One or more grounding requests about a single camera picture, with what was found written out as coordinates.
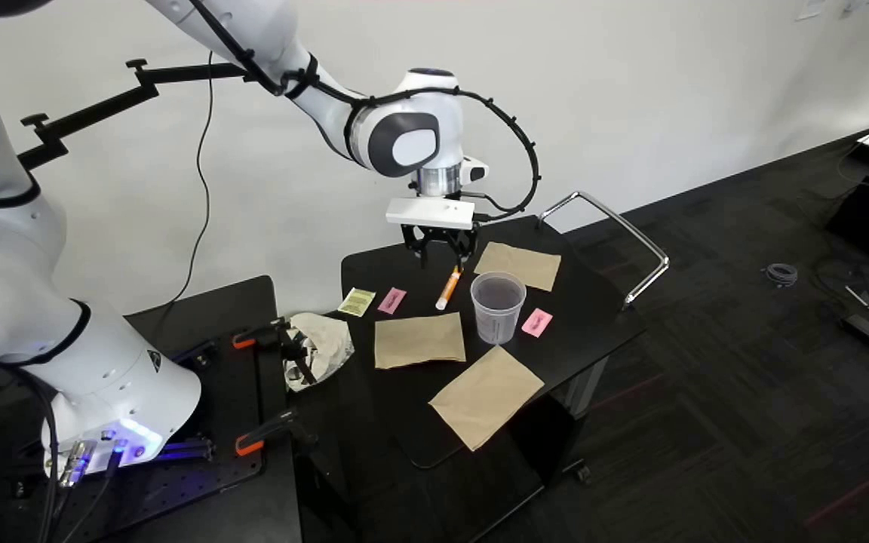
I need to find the pink eraser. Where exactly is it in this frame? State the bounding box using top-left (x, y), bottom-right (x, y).
top-left (518, 305), bottom-right (554, 340)
top-left (375, 283), bottom-right (410, 317)

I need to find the clear plastic cup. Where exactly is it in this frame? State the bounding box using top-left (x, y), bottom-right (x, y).
top-left (467, 272), bottom-right (530, 350)

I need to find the black table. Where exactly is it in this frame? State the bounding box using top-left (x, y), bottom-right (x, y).
top-left (287, 211), bottom-right (654, 543)

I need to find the small dark floor item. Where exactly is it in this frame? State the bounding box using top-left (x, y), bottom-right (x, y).
top-left (761, 261), bottom-right (801, 294)

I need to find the black hanging cable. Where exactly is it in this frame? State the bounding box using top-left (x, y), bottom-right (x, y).
top-left (162, 55), bottom-right (231, 317)

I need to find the black clamp with orange handle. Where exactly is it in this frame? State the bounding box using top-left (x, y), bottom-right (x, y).
top-left (231, 317), bottom-right (297, 355)
top-left (234, 406), bottom-right (302, 463)

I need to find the pink eraser left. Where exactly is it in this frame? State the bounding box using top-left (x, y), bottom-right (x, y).
top-left (375, 283), bottom-right (410, 317)

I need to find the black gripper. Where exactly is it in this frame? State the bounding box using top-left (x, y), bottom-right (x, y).
top-left (398, 222), bottom-right (480, 272)

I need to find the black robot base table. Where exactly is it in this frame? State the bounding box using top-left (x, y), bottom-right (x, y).
top-left (52, 272), bottom-right (304, 543)

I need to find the pink eraser right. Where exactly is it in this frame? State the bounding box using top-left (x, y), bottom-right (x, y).
top-left (518, 305), bottom-right (554, 340)

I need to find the orange marker with white cap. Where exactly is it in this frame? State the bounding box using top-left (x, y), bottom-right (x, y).
top-left (432, 261), bottom-right (467, 314)

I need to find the brown paper sheet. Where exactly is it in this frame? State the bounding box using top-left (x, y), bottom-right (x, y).
top-left (470, 239), bottom-right (563, 297)
top-left (427, 340), bottom-right (549, 456)
top-left (370, 309), bottom-right (470, 373)

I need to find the crumpled white bag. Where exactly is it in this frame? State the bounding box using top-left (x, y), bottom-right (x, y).
top-left (274, 309), bottom-right (359, 395)

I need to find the silver metal table handle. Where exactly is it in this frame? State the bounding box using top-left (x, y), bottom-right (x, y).
top-left (540, 187), bottom-right (676, 309)

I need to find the yellow sticky note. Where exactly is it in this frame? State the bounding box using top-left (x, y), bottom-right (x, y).
top-left (335, 283), bottom-right (381, 320)

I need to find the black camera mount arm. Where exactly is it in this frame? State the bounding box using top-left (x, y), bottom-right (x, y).
top-left (13, 55), bottom-right (256, 176)

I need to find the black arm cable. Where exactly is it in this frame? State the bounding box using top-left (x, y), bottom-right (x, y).
top-left (186, 0), bottom-right (546, 221)

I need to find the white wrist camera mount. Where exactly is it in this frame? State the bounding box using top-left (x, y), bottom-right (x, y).
top-left (382, 195), bottom-right (480, 231)

